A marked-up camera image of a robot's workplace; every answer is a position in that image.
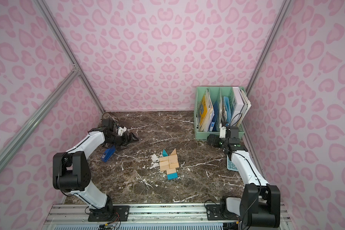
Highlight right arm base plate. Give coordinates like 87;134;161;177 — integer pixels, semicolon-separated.
204;204;242;221

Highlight yellow book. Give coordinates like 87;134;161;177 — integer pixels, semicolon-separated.
197;89;214;132

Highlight wooden triangle block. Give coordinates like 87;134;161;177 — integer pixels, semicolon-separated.
170;149;177;156

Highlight blue folder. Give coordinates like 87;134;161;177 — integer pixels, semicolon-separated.
223;96;232;126

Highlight green file organizer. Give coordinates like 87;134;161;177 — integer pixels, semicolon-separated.
194;86;252;140

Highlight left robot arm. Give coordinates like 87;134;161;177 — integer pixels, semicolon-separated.
53;118;139;220

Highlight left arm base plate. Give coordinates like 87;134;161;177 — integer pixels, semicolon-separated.
88;205;130;222

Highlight teal rectangular block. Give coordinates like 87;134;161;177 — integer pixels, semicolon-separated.
167;172;178;180

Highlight aluminium front rail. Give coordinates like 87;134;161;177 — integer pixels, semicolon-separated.
43;202;291;226

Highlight white book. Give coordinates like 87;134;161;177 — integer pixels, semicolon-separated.
230;87;252;127

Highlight grey calculator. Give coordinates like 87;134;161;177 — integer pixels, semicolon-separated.
227;156;239;172

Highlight wooden block bottom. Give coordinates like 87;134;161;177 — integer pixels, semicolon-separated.
166;168;177;175

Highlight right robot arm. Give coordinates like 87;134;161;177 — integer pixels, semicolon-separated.
204;126;281;230

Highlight wooden block top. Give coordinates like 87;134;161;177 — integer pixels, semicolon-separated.
159;156;169;162

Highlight teal triangle block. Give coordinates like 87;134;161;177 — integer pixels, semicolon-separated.
163;150;169;157

